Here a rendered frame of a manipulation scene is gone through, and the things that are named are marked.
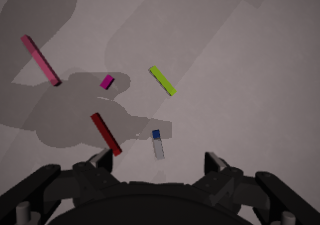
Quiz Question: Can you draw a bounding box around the pink rod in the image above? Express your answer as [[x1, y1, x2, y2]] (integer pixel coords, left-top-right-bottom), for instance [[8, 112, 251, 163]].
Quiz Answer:
[[21, 35, 62, 87]]

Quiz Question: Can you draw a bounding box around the small blue cube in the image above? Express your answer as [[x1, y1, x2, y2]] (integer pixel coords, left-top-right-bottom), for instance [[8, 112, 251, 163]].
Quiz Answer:
[[152, 130, 160, 138]]

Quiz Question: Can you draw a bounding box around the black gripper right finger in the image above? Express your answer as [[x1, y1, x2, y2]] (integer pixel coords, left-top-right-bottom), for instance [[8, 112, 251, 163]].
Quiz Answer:
[[173, 152, 320, 225]]

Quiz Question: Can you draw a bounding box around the lime green rod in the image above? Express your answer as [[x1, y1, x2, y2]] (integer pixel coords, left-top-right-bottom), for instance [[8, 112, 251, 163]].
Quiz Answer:
[[150, 65, 177, 95]]

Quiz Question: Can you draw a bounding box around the dark red rod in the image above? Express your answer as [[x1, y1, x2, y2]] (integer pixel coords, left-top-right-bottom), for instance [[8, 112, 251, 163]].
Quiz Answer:
[[91, 113, 122, 157]]

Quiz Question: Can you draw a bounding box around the small magenta block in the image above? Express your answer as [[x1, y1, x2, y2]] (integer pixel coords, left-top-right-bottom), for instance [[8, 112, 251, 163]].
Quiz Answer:
[[100, 75, 115, 90]]

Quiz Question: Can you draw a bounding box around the grey rod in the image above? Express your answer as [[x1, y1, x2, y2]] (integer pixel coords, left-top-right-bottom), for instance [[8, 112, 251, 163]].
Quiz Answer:
[[154, 137, 164, 160]]

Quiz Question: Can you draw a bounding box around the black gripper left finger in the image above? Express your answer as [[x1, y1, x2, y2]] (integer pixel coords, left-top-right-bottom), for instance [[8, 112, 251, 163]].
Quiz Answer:
[[0, 149, 137, 225]]

